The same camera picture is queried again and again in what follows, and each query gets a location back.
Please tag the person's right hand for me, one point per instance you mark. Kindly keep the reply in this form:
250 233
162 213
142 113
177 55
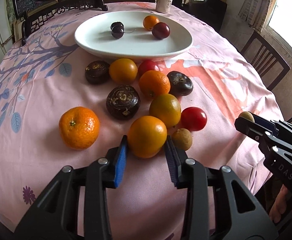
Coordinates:
280 205

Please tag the dark red plum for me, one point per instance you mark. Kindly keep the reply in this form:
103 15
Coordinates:
161 30

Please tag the small tan longan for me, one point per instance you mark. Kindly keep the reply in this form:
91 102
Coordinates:
182 139

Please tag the dark wooden chair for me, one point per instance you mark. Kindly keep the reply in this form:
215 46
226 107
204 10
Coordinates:
265 59

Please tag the pink floral tablecloth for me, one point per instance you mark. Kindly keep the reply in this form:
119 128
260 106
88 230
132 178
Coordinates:
43 79

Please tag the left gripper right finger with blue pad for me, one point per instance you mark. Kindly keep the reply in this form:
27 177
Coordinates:
218 205

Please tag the smooth orange back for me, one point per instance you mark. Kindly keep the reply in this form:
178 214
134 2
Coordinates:
123 71

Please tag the red cherry tomato back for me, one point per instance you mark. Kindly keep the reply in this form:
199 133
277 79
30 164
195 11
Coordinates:
147 65

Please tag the dark cherry front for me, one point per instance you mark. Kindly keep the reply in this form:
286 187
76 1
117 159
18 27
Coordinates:
117 31

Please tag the dark cherry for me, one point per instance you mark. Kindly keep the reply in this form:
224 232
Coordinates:
117 31
114 24

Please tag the white drink can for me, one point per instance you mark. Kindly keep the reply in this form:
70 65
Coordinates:
163 6

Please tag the dark cherry rear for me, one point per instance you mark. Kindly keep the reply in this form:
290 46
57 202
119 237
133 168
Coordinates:
114 24

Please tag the red cherry tomato front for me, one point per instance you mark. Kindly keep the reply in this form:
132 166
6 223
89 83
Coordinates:
193 119

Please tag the red cherry tomato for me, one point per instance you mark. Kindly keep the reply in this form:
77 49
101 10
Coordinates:
147 65
193 119

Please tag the beige patterned curtain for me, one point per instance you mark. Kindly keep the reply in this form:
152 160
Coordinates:
256 12

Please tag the smooth orange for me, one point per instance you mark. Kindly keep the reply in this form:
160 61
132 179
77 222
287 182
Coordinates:
146 136
123 71

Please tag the greenish orange citrus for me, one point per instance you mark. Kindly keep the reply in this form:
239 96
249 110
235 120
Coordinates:
167 108

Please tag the large wrinkled mandarin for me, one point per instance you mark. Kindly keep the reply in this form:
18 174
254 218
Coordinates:
79 128

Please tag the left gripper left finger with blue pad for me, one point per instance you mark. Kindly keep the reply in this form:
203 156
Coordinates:
73 205

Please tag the white oval plate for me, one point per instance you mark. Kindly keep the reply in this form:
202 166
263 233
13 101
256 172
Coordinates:
94 36

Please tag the small orange on plate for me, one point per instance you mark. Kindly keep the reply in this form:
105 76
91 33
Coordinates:
150 21

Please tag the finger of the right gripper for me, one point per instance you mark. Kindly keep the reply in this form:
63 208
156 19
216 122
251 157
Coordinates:
243 125
262 125

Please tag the textured orange mandarin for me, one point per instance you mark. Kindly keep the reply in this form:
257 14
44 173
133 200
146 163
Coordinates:
154 83

